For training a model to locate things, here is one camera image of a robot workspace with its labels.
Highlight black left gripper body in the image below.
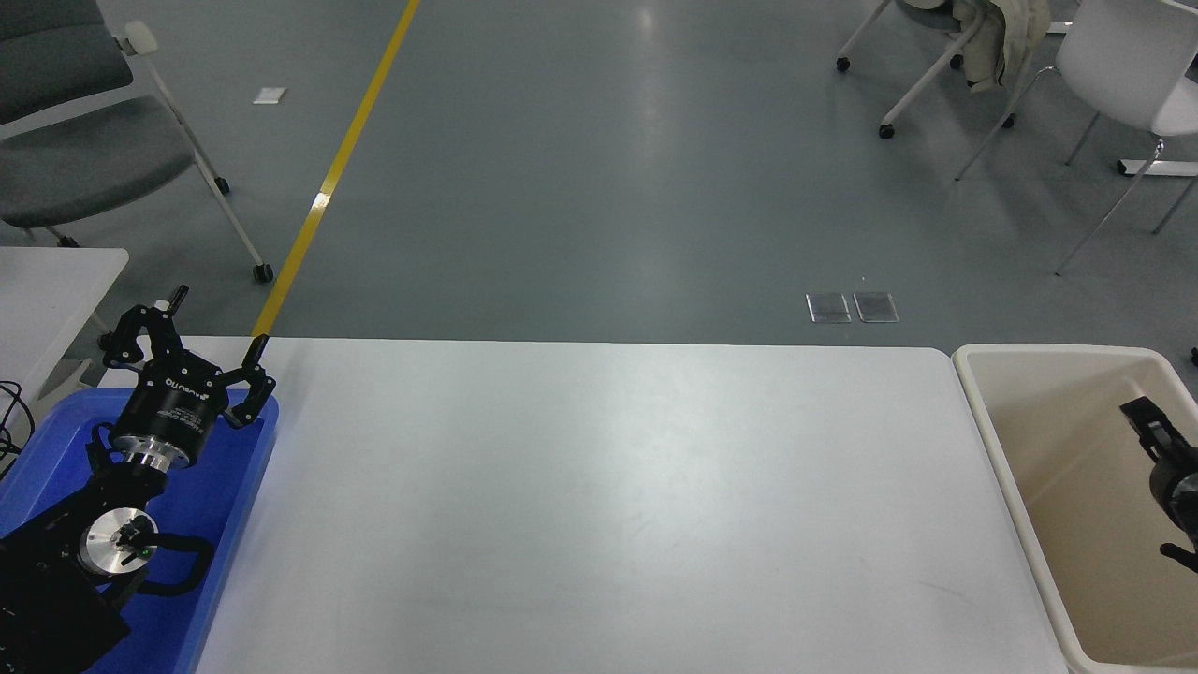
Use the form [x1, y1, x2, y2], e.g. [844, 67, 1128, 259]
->
[110, 359, 230, 454]

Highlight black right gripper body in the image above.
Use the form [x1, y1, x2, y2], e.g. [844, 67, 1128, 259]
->
[1149, 447, 1198, 536]

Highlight large pale plastic bin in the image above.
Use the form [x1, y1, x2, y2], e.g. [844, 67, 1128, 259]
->
[953, 344, 1198, 674]

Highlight blue plastic tray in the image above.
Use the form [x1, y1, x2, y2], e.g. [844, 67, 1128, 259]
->
[0, 388, 280, 674]

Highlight white side table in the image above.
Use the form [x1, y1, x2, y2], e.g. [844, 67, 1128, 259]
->
[0, 247, 130, 413]

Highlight grey rolling chair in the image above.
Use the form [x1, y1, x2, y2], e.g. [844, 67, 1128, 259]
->
[0, 0, 275, 284]

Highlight white furniture base bar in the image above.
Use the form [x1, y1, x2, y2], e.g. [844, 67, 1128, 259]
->
[1117, 157, 1198, 177]

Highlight white shell chair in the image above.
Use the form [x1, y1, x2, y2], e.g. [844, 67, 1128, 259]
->
[955, 0, 1198, 278]

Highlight white-framed rolling chair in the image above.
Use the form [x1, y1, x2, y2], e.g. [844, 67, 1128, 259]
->
[836, 0, 1016, 139]

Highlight beige jacket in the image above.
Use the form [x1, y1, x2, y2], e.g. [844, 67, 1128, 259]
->
[955, 0, 1054, 92]

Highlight black cables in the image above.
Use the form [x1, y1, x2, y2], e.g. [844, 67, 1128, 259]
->
[0, 379, 37, 478]

